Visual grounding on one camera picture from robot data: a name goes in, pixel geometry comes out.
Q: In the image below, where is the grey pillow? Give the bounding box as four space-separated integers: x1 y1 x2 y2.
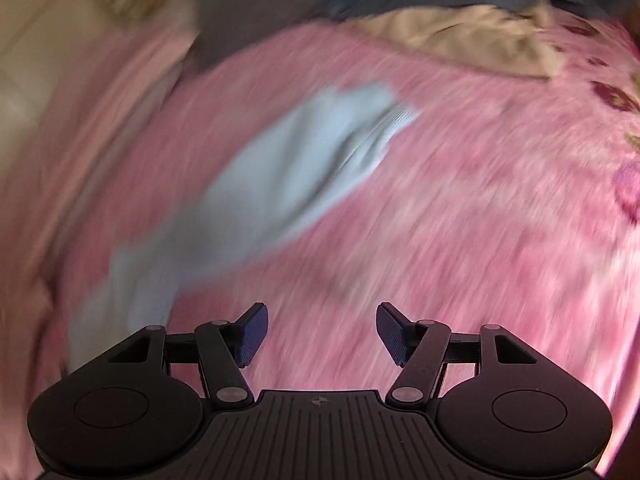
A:
192 0 342 70

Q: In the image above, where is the light blue sweater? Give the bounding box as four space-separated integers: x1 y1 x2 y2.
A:
67 84 422 377

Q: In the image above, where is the pink plush pillow towel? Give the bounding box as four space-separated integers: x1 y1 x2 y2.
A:
0 27 202 321

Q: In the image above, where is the cream garment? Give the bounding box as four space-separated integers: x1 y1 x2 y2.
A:
344 3 565 82

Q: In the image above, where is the pink floral blanket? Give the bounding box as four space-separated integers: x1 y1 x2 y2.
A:
30 7 640 478

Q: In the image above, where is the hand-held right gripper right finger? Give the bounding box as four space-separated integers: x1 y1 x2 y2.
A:
375 302 540 407

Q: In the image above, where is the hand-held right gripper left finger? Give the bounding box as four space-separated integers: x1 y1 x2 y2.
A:
107 302 270 407

